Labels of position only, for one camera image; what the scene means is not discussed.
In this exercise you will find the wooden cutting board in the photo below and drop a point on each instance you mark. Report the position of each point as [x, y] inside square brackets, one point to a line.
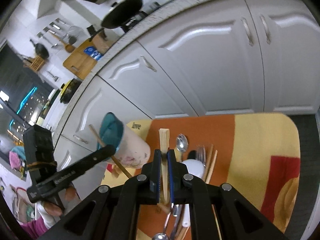
[80, 63]

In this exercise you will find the left hand white glove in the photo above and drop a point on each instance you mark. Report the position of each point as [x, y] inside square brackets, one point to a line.
[51, 213]

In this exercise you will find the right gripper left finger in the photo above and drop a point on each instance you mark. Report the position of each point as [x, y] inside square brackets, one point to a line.
[151, 187]

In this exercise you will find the yellow black pot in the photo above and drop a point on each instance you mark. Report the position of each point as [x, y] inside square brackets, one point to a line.
[68, 90]

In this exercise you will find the floral ceramic utensil cup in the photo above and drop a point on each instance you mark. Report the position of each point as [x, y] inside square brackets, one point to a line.
[131, 150]

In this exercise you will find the wooden chopstick pair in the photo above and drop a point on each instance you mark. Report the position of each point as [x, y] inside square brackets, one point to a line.
[164, 137]

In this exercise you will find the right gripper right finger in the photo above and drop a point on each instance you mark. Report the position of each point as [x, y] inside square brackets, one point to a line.
[176, 171]

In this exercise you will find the white ceramic soup spoon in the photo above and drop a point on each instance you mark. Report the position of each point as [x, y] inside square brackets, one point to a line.
[196, 168]

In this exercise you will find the black frying pan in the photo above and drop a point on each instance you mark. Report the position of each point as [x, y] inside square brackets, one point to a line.
[121, 13]

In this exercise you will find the wooden knife block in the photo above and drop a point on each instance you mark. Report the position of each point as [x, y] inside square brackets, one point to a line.
[35, 64]

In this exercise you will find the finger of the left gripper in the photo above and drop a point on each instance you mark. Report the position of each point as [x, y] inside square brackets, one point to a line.
[61, 180]

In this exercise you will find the steel fork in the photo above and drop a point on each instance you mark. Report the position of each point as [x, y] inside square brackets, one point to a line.
[201, 154]

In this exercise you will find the white kitchen cabinets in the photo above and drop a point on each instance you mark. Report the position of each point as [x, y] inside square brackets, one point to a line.
[220, 57]

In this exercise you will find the small steel spoon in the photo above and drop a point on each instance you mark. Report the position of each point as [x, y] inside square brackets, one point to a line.
[181, 145]

